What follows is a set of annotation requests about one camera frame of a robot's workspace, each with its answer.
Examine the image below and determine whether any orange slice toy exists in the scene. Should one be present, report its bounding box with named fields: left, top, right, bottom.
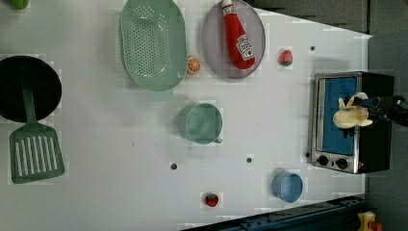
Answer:
left=188, top=56, right=201, bottom=74

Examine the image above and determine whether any red strawberry toy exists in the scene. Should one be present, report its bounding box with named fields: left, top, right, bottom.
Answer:
left=205, top=193, right=218, bottom=207

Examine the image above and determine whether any green spatula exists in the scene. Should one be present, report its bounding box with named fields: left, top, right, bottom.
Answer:
left=10, top=67, right=65, bottom=184

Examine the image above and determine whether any green pepper toy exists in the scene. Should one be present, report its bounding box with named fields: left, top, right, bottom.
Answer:
left=9, top=0, right=30, bottom=10

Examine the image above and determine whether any red plush ketchup bottle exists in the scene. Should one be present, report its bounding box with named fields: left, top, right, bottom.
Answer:
left=221, top=0, right=256, bottom=69

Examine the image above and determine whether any black pan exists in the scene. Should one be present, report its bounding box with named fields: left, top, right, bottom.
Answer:
left=0, top=56, right=63, bottom=122

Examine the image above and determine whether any green colander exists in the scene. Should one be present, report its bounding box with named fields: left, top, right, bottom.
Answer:
left=120, top=0, right=187, bottom=101

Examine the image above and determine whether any peeled plush banana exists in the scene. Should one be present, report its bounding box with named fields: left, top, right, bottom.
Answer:
left=333, top=92, right=372, bottom=129

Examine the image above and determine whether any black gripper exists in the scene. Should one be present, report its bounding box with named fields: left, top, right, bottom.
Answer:
left=352, top=95, right=408, bottom=126

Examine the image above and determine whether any black toaster oven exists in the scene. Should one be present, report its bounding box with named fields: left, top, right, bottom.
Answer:
left=311, top=71, right=395, bottom=174

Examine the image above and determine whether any blue metal rail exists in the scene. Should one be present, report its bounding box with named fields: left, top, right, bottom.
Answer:
left=185, top=196, right=368, bottom=231

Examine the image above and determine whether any pink strawberry toy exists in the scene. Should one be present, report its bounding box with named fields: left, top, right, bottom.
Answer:
left=278, top=50, right=293, bottom=66

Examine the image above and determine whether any grey oval plate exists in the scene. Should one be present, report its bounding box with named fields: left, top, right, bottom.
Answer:
left=201, top=0, right=266, bottom=79

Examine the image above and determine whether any blue cup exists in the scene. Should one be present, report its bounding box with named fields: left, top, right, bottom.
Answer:
left=271, top=170, right=303, bottom=203

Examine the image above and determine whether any green mug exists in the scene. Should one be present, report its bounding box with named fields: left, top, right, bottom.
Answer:
left=177, top=103, right=223, bottom=144

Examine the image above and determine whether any yellow red toy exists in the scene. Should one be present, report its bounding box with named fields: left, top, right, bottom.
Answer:
left=358, top=211, right=384, bottom=231

